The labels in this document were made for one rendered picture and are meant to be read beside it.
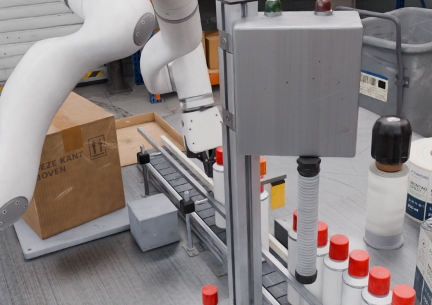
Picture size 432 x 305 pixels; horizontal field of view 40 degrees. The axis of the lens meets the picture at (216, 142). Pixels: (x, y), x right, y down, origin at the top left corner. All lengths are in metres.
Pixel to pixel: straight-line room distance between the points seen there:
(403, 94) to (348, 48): 2.60
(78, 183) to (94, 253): 0.18
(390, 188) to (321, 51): 0.57
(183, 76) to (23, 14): 3.82
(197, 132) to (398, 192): 0.48
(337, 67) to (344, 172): 1.02
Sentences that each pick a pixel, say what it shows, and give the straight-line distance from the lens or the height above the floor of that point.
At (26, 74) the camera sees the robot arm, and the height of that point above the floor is 1.37.
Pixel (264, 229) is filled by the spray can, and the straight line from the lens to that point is 1.28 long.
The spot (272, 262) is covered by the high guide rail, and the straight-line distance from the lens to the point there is 1.19.
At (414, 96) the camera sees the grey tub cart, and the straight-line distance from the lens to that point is 3.41.
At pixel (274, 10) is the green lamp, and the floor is 1.48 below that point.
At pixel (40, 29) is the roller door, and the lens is 5.19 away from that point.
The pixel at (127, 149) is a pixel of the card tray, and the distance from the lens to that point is 1.99.
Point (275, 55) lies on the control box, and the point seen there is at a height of 1.44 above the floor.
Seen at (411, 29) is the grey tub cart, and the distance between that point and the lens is 4.16.
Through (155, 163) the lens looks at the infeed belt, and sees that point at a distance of 1.77.
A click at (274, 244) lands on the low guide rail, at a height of 0.91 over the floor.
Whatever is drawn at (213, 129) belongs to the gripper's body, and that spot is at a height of 1.09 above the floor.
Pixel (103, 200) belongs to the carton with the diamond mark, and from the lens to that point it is 1.58.
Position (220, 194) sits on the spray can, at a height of 0.98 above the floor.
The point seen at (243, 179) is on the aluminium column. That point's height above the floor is 1.22.
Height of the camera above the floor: 1.66
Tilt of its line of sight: 25 degrees down
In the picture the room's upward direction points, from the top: 3 degrees counter-clockwise
